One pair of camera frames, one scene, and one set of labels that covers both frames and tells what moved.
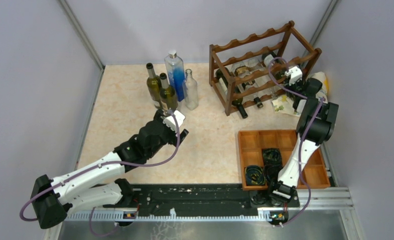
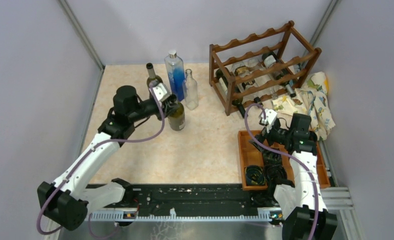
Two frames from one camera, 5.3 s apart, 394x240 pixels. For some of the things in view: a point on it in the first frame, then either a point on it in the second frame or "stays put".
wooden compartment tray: x=251 y=144 stays put
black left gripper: x=173 y=139 to x=167 y=107
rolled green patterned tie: x=272 y=156 stays put
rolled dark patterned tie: x=255 y=175 stays put
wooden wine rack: x=251 y=70 stays put
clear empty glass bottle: x=190 y=91 stays put
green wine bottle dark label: x=167 y=96 to x=176 y=119
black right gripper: x=288 y=86 to x=266 y=132
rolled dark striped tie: x=272 y=171 stays put
